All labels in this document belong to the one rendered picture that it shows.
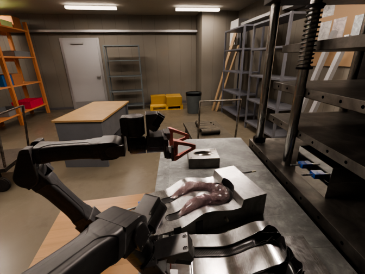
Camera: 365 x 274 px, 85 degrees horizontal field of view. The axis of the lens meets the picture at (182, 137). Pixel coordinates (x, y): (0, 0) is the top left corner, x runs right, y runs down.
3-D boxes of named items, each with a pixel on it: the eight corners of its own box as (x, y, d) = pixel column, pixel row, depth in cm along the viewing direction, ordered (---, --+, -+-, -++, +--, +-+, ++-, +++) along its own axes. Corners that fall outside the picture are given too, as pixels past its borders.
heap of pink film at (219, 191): (181, 220, 79) (180, 204, 76) (169, 194, 95) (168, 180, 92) (237, 204, 87) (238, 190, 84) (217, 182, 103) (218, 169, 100)
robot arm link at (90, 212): (106, 217, 76) (38, 154, 63) (102, 230, 69) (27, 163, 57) (92, 225, 76) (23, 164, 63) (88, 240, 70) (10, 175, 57)
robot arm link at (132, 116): (143, 111, 66) (105, 113, 64) (143, 118, 58) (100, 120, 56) (146, 143, 70) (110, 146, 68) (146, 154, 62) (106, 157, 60)
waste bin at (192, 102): (203, 113, 577) (203, 93, 556) (187, 114, 569) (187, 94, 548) (199, 110, 620) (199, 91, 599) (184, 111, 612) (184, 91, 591)
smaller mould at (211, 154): (188, 168, 128) (188, 159, 126) (187, 157, 142) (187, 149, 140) (219, 167, 129) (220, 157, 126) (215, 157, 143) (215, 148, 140)
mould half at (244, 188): (155, 247, 75) (152, 224, 71) (144, 203, 98) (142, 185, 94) (263, 213, 90) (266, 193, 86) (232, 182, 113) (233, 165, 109)
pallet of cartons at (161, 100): (180, 104, 704) (180, 93, 689) (183, 109, 636) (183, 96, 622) (150, 106, 687) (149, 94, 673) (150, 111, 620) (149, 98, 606)
